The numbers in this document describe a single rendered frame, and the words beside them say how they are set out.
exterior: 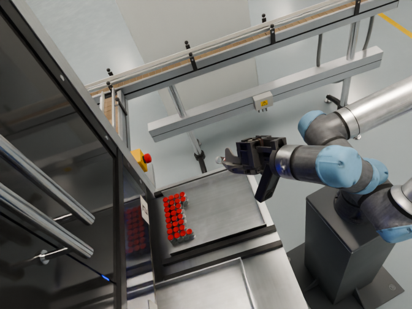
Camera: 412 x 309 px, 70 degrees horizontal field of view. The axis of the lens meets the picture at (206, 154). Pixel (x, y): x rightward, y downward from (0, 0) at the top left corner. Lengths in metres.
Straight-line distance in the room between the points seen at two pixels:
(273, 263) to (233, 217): 0.21
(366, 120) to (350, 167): 0.20
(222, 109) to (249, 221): 1.07
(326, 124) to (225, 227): 0.53
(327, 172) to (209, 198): 0.65
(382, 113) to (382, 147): 1.66
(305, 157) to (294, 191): 1.56
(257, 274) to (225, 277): 0.10
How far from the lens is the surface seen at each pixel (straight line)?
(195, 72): 1.75
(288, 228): 2.02
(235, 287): 1.00
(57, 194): 0.49
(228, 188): 1.15
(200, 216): 1.12
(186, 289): 1.04
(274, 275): 1.00
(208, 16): 2.30
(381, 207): 0.98
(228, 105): 1.98
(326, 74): 2.15
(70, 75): 0.87
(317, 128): 0.73
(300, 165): 0.60
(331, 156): 0.57
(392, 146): 2.46
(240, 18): 2.38
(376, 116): 0.77
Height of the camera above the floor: 1.84
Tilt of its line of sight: 49 degrees down
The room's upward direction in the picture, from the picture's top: 21 degrees counter-clockwise
